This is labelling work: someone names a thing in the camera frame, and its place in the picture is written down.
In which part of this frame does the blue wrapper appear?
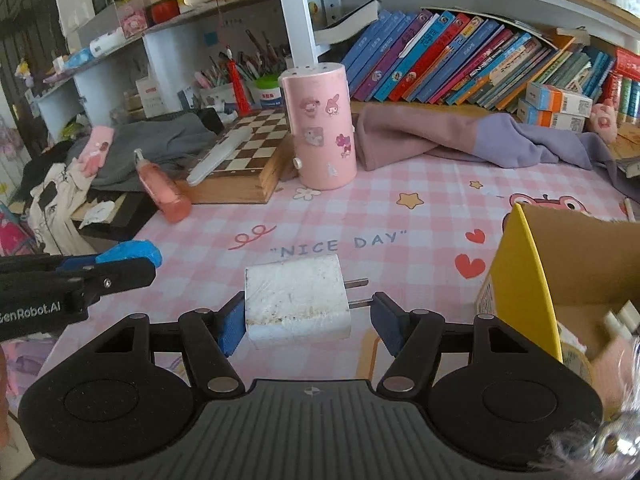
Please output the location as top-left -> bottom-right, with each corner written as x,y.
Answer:
94,240 -> 163,268

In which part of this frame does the orange white carton lower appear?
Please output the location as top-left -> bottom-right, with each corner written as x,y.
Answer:
516,100 -> 586,133

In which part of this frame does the small white wall charger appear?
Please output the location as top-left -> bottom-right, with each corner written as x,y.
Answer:
617,301 -> 640,334

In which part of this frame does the yellow cardboard box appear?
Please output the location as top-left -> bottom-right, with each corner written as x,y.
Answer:
475,204 -> 639,364

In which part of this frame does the wooden chess board box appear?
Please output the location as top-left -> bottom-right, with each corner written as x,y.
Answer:
175,108 -> 293,204

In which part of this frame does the white pen with cap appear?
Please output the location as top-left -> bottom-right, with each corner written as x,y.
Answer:
624,197 -> 636,222

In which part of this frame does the pink checked tablecloth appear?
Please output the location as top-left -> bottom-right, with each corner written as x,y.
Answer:
47,156 -> 624,367

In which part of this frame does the pink plush pig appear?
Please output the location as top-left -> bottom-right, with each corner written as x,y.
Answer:
586,99 -> 618,144

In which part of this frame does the pink liquid pump bottle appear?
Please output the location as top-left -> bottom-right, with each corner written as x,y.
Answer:
134,148 -> 192,223

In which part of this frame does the pink glove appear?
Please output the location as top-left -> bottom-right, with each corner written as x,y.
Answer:
78,126 -> 115,178
591,337 -> 634,416

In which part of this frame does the pink glove on clothes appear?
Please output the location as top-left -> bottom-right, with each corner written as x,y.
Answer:
78,126 -> 115,178

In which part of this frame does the pink cylindrical sticker container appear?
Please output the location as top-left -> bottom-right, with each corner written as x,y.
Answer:
279,62 -> 357,191

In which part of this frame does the pink purple cloth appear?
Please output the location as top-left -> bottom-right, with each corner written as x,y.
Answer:
354,104 -> 639,200

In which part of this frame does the orange white carton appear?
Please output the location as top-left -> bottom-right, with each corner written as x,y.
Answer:
516,100 -> 586,133
525,81 -> 592,118

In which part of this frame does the orange white carton upper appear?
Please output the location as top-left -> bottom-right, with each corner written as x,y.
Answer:
525,81 -> 592,118

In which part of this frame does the yellow tape roll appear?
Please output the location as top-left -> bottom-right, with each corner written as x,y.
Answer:
561,341 -> 593,386

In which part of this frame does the grey clothing pile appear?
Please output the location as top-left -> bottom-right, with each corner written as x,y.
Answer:
66,108 -> 224,192

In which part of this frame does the large white power adapter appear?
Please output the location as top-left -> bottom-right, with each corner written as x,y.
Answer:
244,255 -> 369,348

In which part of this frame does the white tote bag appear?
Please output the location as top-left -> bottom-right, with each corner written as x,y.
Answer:
28,159 -> 94,256

